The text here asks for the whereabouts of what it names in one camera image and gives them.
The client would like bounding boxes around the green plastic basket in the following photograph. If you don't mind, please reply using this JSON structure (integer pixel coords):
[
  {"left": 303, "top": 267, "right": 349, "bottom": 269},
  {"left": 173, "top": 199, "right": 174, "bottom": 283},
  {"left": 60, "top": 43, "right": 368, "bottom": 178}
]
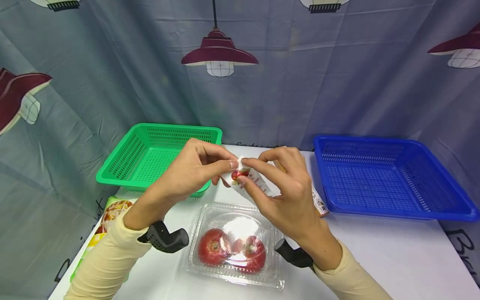
[{"left": 96, "top": 123, "right": 223, "bottom": 198}]

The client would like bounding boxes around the white red printed packet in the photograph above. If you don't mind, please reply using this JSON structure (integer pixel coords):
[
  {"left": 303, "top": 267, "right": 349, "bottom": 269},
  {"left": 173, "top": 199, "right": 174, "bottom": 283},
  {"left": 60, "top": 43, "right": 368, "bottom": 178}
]
[{"left": 220, "top": 155, "right": 330, "bottom": 218}]

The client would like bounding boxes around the red apple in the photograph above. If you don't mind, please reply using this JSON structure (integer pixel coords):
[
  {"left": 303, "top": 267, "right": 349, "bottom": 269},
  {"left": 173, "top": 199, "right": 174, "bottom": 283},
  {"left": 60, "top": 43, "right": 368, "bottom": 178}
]
[
  {"left": 230, "top": 235, "right": 267, "bottom": 274},
  {"left": 197, "top": 228, "right": 232, "bottom": 266}
]

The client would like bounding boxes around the clear plastic clamshell container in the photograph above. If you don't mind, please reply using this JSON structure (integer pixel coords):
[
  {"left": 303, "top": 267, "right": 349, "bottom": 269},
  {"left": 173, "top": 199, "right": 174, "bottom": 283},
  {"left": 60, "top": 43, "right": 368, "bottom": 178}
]
[{"left": 182, "top": 201, "right": 285, "bottom": 290}]

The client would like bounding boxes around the person's right hand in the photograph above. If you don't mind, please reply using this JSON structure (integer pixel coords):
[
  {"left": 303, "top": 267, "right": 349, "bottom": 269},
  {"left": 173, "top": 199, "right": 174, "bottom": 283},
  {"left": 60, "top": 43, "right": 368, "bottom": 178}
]
[{"left": 236, "top": 146, "right": 332, "bottom": 247}]

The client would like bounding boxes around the green yellow snack packet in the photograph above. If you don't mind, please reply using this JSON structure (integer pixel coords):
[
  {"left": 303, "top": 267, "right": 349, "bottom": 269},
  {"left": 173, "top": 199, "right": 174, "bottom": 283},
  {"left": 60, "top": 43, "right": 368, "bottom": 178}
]
[{"left": 69, "top": 196, "right": 138, "bottom": 284}]

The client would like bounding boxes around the person's left hand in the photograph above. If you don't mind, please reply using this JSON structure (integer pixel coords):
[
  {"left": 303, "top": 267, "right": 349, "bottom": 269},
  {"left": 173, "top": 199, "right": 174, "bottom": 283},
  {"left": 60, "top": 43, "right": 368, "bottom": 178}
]
[{"left": 143, "top": 138, "right": 240, "bottom": 218}]

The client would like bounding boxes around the black wrist band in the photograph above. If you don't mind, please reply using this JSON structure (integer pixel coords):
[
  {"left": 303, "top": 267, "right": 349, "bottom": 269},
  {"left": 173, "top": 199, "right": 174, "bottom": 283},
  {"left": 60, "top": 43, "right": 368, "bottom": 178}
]
[
  {"left": 137, "top": 220, "right": 190, "bottom": 254},
  {"left": 274, "top": 238, "right": 316, "bottom": 274}
]

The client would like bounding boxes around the blue plastic basket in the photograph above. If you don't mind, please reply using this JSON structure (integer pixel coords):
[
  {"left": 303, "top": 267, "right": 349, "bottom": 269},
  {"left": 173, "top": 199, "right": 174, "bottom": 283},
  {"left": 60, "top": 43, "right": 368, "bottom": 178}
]
[{"left": 313, "top": 135, "right": 480, "bottom": 222}]

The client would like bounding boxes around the person's right forearm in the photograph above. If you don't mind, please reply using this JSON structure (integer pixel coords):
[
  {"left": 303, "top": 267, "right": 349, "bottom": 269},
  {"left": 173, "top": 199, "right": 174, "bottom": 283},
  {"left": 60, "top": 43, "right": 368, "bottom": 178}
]
[{"left": 298, "top": 228, "right": 393, "bottom": 300}]

